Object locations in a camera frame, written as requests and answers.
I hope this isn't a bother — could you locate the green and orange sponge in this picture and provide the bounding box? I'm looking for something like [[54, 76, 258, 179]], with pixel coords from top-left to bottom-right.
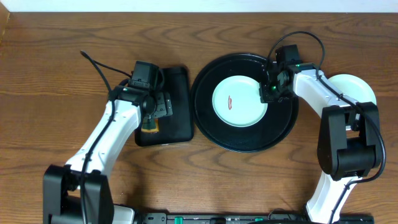
[[141, 118, 159, 133]]

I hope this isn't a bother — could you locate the light blue plate top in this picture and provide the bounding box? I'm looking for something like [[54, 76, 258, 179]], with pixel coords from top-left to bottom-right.
[[212, 75, 268, 128]]

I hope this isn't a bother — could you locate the light blue plate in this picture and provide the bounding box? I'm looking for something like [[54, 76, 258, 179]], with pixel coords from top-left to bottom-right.
[[328, 74, 377, 105], [212, 75, 268, 128]]

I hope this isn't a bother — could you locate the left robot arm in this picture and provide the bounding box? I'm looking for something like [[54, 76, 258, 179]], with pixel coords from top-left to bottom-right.
[[43, 61, 171, 223]]

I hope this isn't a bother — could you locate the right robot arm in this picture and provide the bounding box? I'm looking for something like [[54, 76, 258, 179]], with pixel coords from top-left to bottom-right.
[[260, 45, 386, 223]]

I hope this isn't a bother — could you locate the round black tray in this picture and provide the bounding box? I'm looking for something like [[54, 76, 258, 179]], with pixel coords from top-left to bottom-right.
[[190, 53, 299, 152]]

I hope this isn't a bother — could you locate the rectangular black tray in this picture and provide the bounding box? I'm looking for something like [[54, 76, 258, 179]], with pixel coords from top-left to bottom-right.
[[134, 67, 193, 147]]

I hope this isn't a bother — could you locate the left black cable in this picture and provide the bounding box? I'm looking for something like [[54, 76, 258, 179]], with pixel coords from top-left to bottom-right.
[[80, 50, 133, 224]]

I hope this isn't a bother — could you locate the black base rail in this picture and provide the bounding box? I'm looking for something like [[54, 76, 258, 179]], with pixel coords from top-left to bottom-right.
[[133, 212, 374, 224]]

